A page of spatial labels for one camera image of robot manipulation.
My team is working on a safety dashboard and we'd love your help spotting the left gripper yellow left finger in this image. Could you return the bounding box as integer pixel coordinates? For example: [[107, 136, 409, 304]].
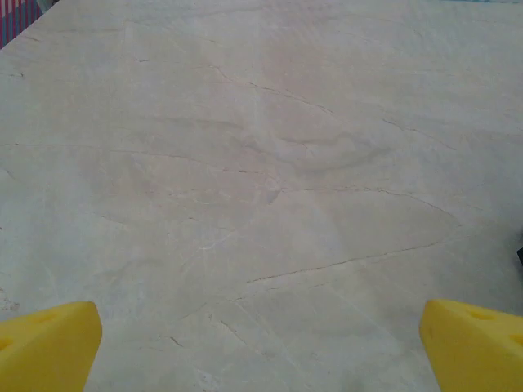
[[0, 301, 103, 392]]

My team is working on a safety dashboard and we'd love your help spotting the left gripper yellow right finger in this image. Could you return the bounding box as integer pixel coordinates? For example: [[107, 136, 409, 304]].
[[418, 298, 523, 392]]

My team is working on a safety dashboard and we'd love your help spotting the plaid cloth backdrop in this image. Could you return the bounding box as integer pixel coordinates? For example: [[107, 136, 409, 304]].
[[0, 0, 58, 50]]

